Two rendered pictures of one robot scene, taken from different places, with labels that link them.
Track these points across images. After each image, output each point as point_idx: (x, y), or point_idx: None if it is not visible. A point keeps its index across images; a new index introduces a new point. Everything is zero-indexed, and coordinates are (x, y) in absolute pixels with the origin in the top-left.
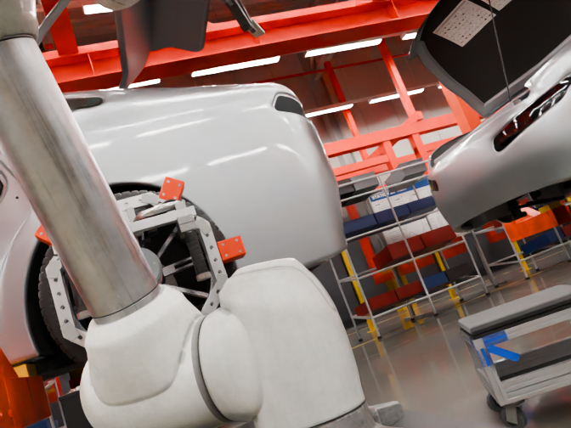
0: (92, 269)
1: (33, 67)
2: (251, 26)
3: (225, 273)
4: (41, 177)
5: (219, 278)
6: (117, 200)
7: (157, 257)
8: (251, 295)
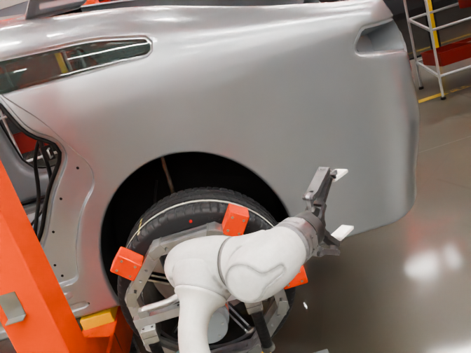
0: None
1: None
2: (338, 255)
3: (286, 300)
4: None
5: (280, 305)
6: (183, 238)
7: (225, 318)
8: None
